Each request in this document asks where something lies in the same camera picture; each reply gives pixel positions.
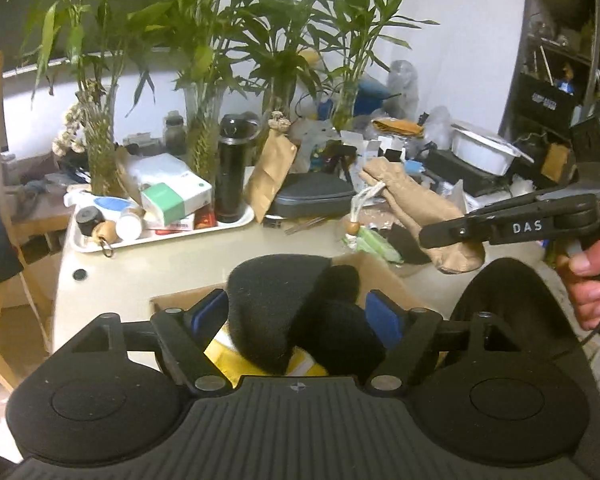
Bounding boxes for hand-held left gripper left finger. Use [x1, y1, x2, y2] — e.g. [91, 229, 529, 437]
[68, 289, 231, 397]

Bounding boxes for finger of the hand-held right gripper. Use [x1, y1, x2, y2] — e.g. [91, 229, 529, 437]
[419, 190, 583, 252]

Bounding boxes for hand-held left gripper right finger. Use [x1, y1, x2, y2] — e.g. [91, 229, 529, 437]
[366, 289, 530, 394]

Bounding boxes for cardboard box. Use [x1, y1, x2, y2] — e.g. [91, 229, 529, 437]
[149, 251, 436, 376]

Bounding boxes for black foam pad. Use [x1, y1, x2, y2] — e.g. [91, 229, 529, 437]
[227, 255, 331, 376]
[300, 262, 387, 376]

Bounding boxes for yellow wipes pack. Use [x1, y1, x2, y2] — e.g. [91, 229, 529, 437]
[202, 327, 321, 376]

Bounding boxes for beige drawstring pouch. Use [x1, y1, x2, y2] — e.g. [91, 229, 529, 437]
[337, 156, 486, 276]

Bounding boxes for person's right hand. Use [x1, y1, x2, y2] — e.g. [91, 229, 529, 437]
[555, 237, 600, 331]

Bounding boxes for dark flat box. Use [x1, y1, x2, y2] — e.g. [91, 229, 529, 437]
[425, 149, 511, 198]

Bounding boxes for green packets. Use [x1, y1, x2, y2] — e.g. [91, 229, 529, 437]
[357, 225, 406, 265]

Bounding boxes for white food container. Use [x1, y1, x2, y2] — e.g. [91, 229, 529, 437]
[450, 127, 536, 177]

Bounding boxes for red flat box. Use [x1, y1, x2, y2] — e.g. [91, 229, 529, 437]
[155, 207, 217, 233]

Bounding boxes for white plastic tray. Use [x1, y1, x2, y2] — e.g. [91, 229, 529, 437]
[69, 202, 256, 254]

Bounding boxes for yellow white flat box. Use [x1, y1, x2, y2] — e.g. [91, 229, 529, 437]
[142, 210, 196, 231]

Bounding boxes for white-lidded bottle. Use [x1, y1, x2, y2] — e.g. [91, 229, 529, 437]
[115, 208, 143, 241]

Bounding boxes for green white tissue box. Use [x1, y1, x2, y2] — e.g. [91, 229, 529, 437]
[140, 174, 214, 228]

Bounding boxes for yellow cloth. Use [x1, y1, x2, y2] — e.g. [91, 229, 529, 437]
[371, 117, 426, 138]

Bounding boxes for black shelf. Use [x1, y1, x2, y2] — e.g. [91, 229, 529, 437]
[497, 0, 600, 141]

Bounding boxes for tan pouch with carabiner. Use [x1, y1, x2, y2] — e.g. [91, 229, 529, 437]
[90, 220, 118, 258]

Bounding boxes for black thermos bottle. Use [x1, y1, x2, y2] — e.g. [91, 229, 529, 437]
[214, 114, 261, 224]

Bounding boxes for grey zip case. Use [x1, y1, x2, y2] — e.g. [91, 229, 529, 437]
[270, 172, 356, 221]

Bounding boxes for white spray bottle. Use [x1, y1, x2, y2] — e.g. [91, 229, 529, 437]
[62, 191, 136, 216]

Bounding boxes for black round device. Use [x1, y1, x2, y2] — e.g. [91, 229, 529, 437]
[76, 207, 106, 237]

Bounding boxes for large brown paper bag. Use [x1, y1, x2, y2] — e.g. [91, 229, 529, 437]
[243, 130, 298, 224]

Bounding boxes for white plastic bag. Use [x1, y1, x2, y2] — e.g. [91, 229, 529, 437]
[125, 152, 198, 196]

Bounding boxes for clear plastic bag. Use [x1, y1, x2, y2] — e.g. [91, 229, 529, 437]
[387, 60, 421, 116]

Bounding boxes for small brown paper bag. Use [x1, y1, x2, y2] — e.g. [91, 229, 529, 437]
[114, 146, 146, 206]

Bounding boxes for wide glass vase with bamboo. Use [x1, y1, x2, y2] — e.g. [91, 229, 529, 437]
[125, 0, 261, 183]

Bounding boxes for slim glass vase with bamboo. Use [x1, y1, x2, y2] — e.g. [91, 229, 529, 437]
[305, 0, 441, 133]

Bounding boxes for blue plastic bag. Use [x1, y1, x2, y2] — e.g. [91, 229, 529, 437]
[355, 72, 398, 111]

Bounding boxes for dark jar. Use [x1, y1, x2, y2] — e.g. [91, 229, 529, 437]
[162, 110, 188, 156]

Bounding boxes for glass vase with white flowers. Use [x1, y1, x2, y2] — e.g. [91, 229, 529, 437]
[7, 0, 156, 197]

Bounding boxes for wooden side table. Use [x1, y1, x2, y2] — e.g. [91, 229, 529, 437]
[2, 152, 81, 226]

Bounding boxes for small glass vase with bamboo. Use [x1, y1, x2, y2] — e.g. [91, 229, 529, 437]
[235, 0, 341, 126]

